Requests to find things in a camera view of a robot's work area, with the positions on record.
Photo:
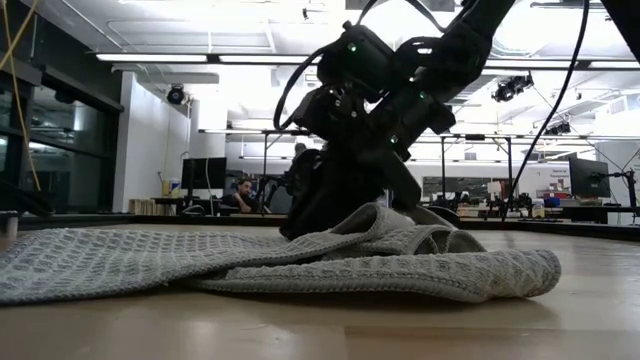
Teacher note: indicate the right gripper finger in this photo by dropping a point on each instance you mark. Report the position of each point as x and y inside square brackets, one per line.
[330, 195]
[402, 180]

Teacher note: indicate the grey microfiber waffle towel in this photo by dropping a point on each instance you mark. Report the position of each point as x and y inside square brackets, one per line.
[150, 260]

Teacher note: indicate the background black robot arm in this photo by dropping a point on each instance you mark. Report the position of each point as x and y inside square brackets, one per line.
[522, 202]

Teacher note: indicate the person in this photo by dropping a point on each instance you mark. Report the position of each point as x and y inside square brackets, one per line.
[242, 197]

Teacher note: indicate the white sheet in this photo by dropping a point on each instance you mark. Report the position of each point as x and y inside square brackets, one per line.
[495, 189]

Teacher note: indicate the black ceiling lamp cluster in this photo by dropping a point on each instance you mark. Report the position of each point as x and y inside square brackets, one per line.
[510, 89]

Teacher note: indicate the black computer monitor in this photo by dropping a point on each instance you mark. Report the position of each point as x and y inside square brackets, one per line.
[202, 172]
[587, 177]

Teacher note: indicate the pale jar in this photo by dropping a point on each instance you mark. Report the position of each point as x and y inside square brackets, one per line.
[538, 210]

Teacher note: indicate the blue box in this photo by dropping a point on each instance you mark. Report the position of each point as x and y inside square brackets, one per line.
[552, 202]

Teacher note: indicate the white container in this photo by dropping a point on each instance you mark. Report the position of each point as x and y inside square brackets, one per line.
[175, 187]

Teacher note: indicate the yellow container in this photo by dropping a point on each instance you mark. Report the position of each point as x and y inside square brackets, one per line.
[166, 188]

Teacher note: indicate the small black ceiling lamp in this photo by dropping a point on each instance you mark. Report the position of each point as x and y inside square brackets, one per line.
[559, 129]

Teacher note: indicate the black ceiling spot lamp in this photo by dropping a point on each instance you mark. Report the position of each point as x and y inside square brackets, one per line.
[175, 95]

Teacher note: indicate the wooden crate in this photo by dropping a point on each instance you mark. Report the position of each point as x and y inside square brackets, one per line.
[145, 207]

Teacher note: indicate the dark wall board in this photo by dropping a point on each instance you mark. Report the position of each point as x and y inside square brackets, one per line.
[452, 186]

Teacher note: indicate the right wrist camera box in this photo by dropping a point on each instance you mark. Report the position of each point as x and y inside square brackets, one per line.
[312, 111]

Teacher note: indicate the black aluminium table frame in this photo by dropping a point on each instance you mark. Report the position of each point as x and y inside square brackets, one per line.
[100, 219]

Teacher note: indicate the small grey post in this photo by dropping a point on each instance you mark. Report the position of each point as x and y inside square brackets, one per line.
[11, 225]

